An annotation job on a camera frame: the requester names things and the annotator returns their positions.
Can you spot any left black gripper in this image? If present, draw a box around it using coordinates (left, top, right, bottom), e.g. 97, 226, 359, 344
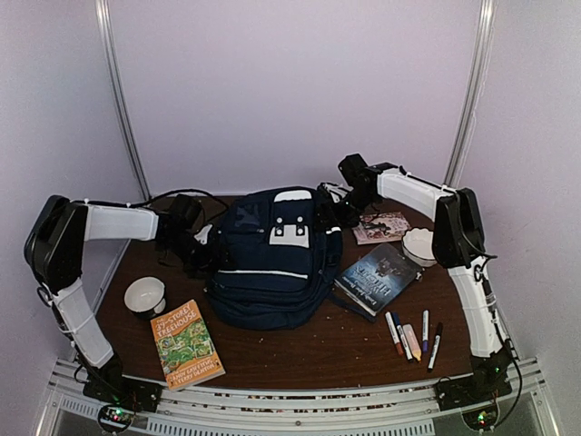
160, 232, 238, 278

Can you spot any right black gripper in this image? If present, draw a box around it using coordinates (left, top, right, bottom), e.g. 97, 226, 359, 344
311, 188, 377, 232

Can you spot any pink illustrated paperback book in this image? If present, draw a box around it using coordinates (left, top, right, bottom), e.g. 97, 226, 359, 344
352, 212, 411, 245

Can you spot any navy blue student backpack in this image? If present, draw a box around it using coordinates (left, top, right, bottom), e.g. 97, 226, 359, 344
204, 184, 345, 332

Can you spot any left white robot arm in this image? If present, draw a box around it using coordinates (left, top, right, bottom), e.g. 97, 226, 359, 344
24, 194, 217, 408

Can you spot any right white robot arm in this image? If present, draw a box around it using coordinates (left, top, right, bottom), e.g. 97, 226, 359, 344
317, 154, 514, 401

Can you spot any white cup with black base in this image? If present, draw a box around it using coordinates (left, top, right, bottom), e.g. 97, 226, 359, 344
123, 277, 166, 321

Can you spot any dark blue Wuthering Heights book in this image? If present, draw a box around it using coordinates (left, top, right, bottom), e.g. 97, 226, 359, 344
335, 243, 424, 319

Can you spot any white scalloped ceramic bowl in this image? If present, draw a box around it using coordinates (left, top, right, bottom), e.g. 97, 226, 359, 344
401, 228, 437, 268

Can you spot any orange Treehouse paperback book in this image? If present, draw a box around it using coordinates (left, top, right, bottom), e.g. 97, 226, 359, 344
151, 300, 225, 391

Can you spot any blue capped white marker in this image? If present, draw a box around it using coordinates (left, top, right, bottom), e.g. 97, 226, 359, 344
391, 312, 414, 362

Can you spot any purple capped white marker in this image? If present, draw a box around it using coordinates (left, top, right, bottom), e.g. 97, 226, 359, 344
421, 310, 429, 353

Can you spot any pink and yellow highlighter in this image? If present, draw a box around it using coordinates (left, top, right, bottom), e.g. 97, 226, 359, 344
402, 323, 422, 362

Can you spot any brown capped white marker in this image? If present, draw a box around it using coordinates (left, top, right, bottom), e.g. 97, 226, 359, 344
385, 312, 404, 356

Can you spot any black marker pen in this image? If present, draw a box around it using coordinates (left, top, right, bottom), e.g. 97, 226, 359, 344
427, 322, 444, 373

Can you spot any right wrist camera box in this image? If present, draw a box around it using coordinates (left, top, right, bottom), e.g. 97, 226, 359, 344
338, 154, 368, 188

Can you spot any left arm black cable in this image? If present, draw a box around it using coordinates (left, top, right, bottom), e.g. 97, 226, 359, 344
144, 188, 231, 219

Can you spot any right aluminium frame post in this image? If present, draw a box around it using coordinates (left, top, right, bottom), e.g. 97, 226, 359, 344
444, 0, 498, 187

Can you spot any aluminium frame post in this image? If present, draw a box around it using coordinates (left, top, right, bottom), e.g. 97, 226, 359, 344
444, 0, 498, 187
94, 0, 151, 200

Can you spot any front aluminium rail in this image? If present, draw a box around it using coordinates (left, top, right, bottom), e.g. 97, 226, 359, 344
35, 356, 562, 436

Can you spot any left aluminium frame post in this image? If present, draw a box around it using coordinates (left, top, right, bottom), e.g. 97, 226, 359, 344
94, 0, 151, 200

